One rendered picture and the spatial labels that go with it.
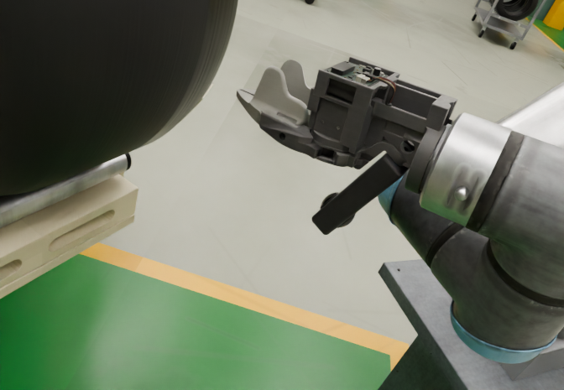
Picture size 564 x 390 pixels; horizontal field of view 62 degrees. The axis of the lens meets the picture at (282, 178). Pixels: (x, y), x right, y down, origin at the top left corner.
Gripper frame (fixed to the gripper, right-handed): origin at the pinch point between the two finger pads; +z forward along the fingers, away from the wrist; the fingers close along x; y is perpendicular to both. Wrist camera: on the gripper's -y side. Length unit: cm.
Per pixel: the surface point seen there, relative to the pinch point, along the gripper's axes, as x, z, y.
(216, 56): -5.3, 8.6, 1.4
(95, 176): -1.2, 25.2, -21.8
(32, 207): 9.2, 25.2, -22.3
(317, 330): -83, 5, -116
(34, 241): 10.4, 23.5, -26.6
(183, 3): 2.2, 7.8, 8.3
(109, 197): -3.1, 24.4, -26.2
